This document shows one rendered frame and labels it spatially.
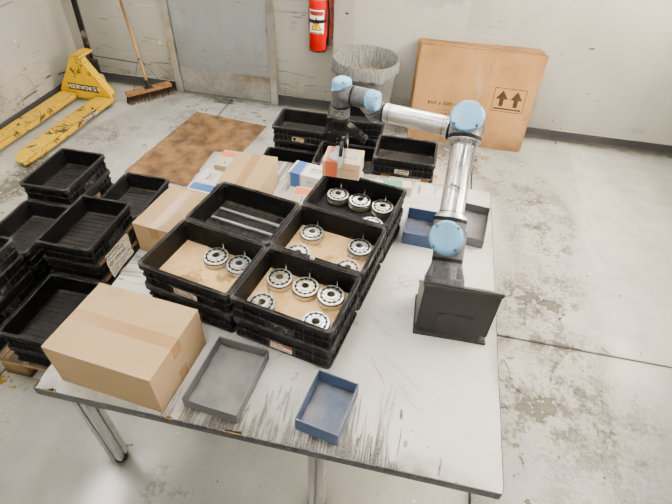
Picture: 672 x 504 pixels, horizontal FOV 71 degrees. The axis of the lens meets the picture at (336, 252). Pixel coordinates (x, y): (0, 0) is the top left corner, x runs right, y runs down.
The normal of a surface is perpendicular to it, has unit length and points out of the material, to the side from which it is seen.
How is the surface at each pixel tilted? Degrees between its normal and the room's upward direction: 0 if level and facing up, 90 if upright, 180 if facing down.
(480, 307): 90
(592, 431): 0
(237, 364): 0
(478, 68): 82
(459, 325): 90
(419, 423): 0
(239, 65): 90
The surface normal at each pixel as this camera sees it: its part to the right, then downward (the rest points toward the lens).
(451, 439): 0.04, -0.73
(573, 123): -0.21, 0.66
